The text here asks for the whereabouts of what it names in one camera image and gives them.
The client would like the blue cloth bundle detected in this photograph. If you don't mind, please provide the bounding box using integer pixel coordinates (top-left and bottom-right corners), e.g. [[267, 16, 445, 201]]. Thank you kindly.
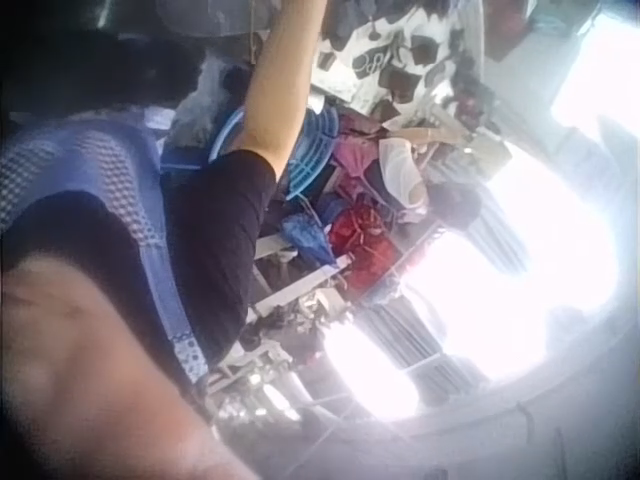
[[279, 213, 335, 267]]

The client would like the red patterned cloth bundle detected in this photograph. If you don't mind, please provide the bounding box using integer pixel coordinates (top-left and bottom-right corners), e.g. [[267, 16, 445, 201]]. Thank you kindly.
[[327, 205, 401, 294]]

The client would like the blue plastic basket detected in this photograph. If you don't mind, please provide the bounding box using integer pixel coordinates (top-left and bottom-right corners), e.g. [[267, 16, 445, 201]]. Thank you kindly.
[[208, 105, 342, 201]]

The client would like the pink cloth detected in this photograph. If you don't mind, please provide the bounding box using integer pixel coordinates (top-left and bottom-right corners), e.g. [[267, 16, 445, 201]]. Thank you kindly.
[[330, 135, 384, 179]]

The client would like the white shelf with clutter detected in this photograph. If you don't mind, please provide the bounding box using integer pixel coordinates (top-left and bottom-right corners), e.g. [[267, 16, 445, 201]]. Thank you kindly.
[[207, 219, 451, 426]]

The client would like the striped grey curtain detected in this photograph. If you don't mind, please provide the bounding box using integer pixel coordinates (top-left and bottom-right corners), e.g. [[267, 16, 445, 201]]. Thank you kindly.
[[355, 189, 531, 407]]

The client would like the black and white patterned cloth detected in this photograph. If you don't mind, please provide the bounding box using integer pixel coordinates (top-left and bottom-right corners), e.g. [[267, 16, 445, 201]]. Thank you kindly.
[[310, 0, 485, 121]]

